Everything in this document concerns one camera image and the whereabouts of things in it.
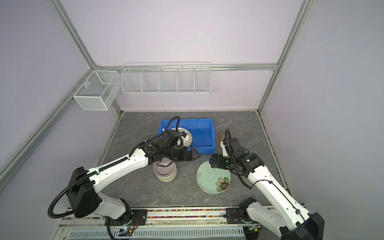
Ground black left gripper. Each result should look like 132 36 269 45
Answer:
165 146 201 162

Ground watermelon pattern plate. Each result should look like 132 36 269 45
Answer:
170 128 193 147

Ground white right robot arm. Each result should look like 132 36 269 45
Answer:
209 152 325 240

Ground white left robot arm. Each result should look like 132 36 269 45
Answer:
65 141 201 225

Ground blue plastic bin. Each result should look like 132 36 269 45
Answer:
156 118 216 155

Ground green flower plate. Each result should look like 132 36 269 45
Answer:
196 161 231 195

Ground amber glass cup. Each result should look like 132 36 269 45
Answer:
218 129 231 142

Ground stacked lower bowls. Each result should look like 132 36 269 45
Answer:
157 171 177 182

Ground purple top bowl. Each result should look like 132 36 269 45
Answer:
153 159 176 177

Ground green glass cup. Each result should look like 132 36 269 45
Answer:
143 136 153 143

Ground small white mesh basket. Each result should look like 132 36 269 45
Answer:
74 70 122 111

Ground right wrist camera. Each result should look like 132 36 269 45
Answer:
221 138 247 158

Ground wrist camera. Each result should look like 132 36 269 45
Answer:
221 138 247 158
160 130 182 147

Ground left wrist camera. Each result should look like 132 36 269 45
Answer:
160 130 182 147

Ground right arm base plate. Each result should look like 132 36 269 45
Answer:
224 207 249 224

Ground aluminium mounting rail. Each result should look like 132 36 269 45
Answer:
55 206 269 240

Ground long white wire basket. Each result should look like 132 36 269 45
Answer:
121 62 212 95

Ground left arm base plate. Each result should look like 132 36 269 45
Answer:
105 209 148 227

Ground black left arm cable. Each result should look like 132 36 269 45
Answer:
47 170 100 219

